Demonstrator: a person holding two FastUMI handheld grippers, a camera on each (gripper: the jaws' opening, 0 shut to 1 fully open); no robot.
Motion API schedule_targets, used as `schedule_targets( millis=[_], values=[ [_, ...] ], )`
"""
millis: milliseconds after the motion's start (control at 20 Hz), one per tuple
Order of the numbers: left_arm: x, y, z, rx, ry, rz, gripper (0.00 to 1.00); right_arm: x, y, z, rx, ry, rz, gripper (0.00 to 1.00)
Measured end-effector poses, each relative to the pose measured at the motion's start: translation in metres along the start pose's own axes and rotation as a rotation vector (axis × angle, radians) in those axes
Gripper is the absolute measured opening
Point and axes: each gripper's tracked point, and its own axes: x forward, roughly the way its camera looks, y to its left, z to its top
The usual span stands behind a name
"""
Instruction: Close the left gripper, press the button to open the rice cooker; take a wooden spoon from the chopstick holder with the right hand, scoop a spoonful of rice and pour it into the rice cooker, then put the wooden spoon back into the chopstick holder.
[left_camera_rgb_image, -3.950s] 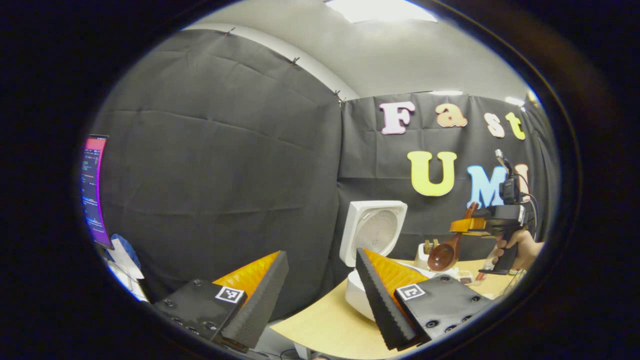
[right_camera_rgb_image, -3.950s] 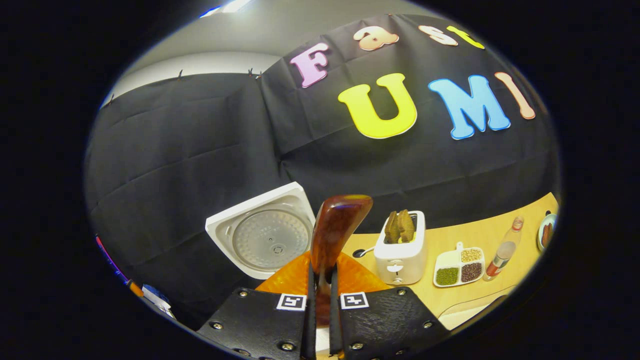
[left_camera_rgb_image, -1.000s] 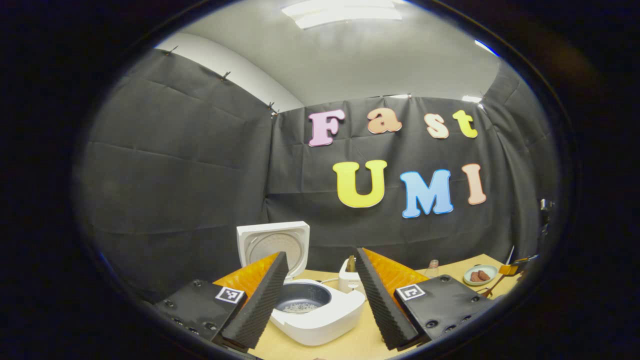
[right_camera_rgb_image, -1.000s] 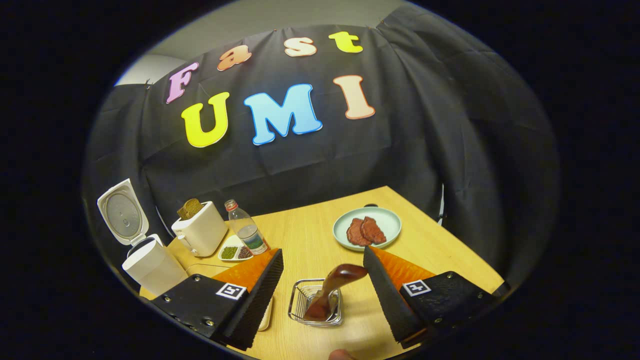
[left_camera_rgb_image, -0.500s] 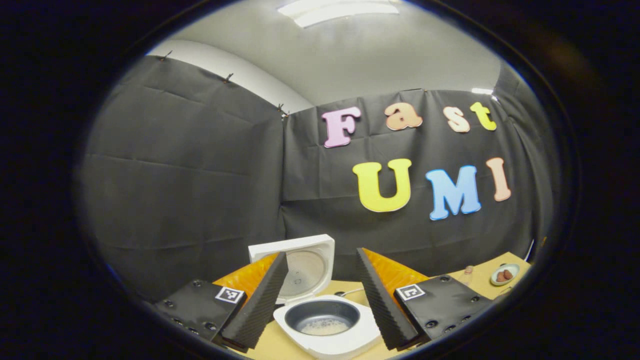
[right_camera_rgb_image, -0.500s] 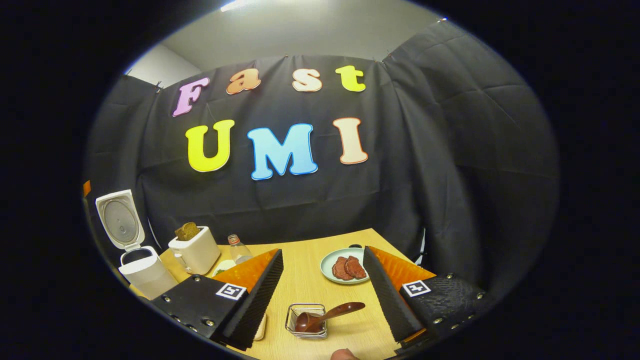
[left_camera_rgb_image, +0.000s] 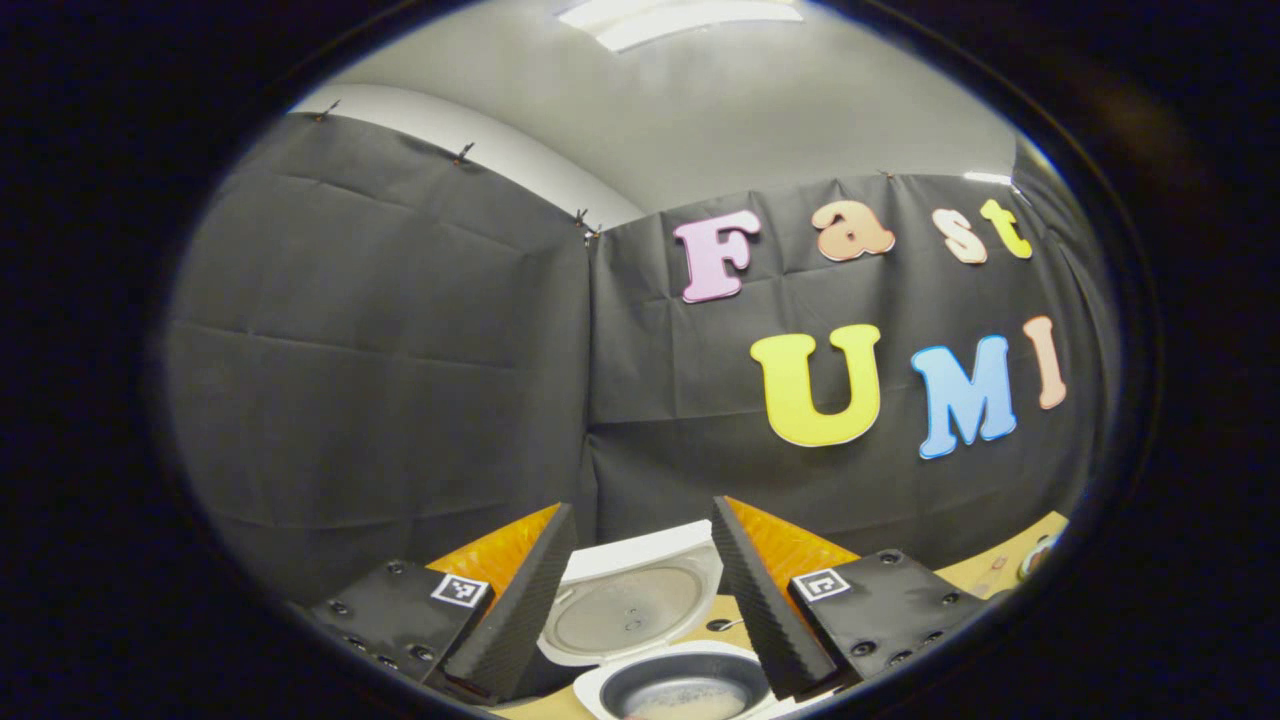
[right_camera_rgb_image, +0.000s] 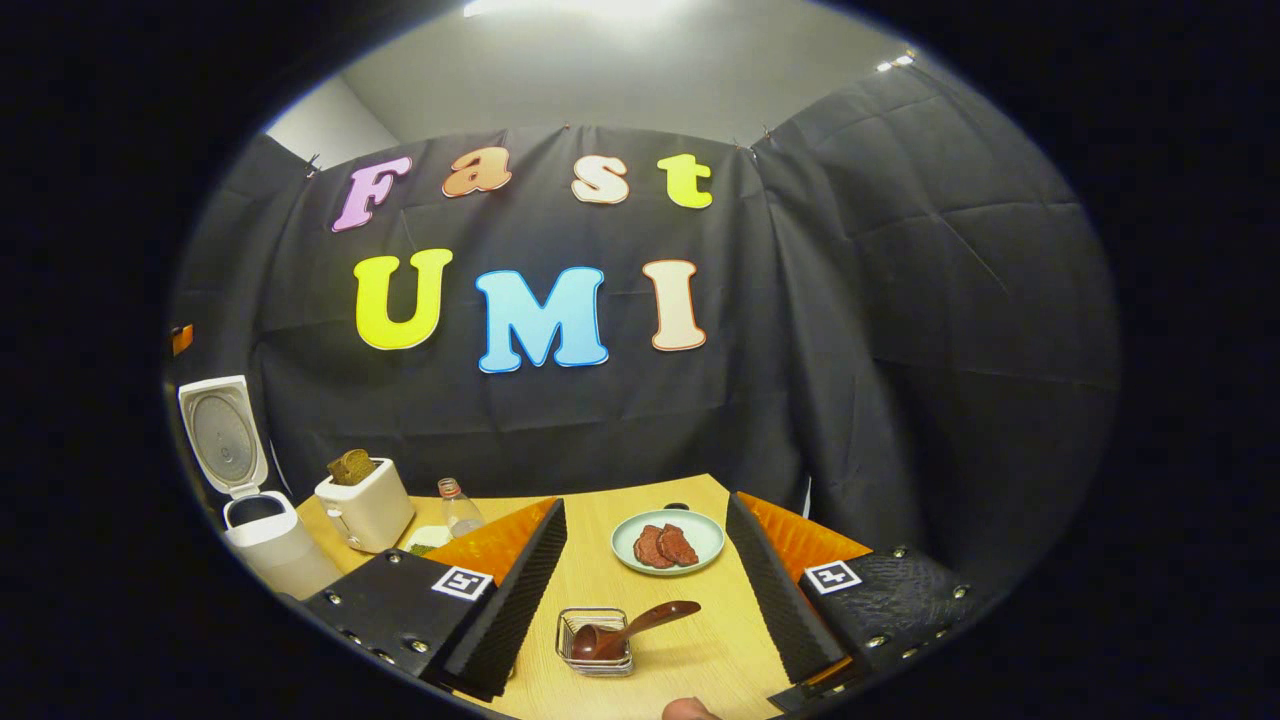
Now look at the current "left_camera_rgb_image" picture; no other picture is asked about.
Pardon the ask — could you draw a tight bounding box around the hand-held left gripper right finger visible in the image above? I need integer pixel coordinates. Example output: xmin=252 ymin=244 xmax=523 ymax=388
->
xmin=712 ymin=495 xmax=991 ymax=701

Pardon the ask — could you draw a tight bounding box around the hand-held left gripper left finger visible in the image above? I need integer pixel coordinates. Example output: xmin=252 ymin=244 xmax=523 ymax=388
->
xmin=300 ymin=503 xmax=579 ymax=703

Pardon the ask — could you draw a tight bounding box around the white rice cooker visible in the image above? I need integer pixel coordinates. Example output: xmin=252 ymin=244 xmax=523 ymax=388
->
xmin=538 ymin=520 xmax=831 ymax=720

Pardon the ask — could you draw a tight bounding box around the pale green plate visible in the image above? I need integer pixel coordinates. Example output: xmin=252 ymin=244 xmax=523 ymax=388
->
xmin=1018 ymin=533 xmax=1063 ymax=581

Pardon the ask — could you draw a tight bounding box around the black backdrop cloth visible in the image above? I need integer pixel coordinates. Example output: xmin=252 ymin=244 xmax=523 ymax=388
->
xmin=160 ymin=110 xmax=1116 ymax=601

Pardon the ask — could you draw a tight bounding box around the large ceiling light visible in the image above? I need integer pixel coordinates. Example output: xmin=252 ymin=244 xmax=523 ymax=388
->
xmin=557 ymin=0 xmax=806 ymax=53

